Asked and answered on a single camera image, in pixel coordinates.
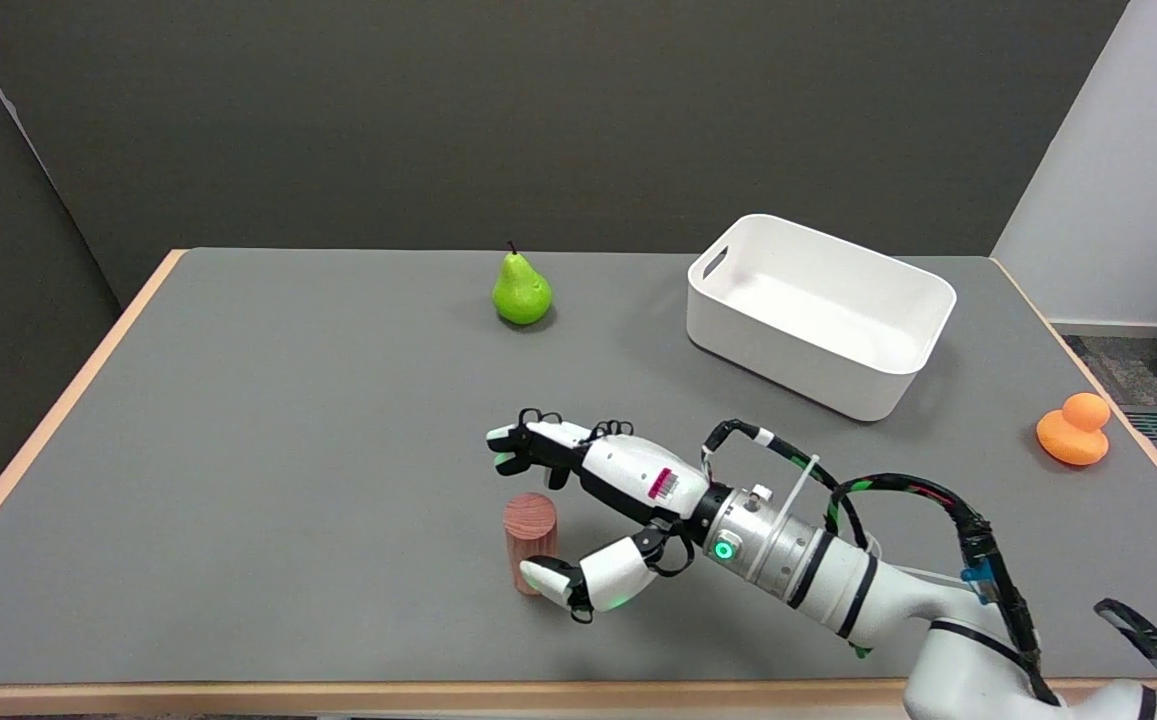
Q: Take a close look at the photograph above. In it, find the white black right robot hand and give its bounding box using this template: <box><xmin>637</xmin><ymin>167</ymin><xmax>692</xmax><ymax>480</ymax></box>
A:
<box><xmin>485</xmin><ymin>408</ymin><xmax>721</xmax><ymax>623</ymax></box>

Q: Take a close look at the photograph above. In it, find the wooden cylinder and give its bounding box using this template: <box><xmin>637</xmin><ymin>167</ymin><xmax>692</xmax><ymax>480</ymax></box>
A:
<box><xmin>503</xmin><ymin>492</ymin><xmax>559</xmax><ymax>597</ymax></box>

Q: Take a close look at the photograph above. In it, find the green pear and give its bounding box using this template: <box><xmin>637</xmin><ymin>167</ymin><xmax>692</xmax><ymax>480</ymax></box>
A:
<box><xmin>492</xmin><ymin>241</ymin><xmax>554</xmax><ymax>327</ymax></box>

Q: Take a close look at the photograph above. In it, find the white plastic bin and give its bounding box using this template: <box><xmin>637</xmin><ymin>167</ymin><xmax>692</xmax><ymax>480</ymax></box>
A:
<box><xmin>686</xmin><ymin>213</ymin><xmax>958</xmax><ymax>422</ymax></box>

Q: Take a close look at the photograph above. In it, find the orange rubber duck toy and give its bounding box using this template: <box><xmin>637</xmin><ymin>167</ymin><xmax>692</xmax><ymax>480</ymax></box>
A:
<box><xmin>1036</xmin><ymin>392</ymin><xmax>1111</xmax><ymax>467</ymax></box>

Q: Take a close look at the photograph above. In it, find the black robot cable loom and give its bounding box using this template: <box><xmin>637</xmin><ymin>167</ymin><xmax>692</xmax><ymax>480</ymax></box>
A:
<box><xmin>701</xmin><ymin>420</ymin><xmax>1061</xmax><ymax>707</ymax></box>

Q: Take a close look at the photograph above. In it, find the black braided cable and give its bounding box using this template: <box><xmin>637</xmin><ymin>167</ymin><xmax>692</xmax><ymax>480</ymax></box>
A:
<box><xmin>1095</xmin><ymin>598</ymin><xmax>1157</xmax><ymax>713</ymax></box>

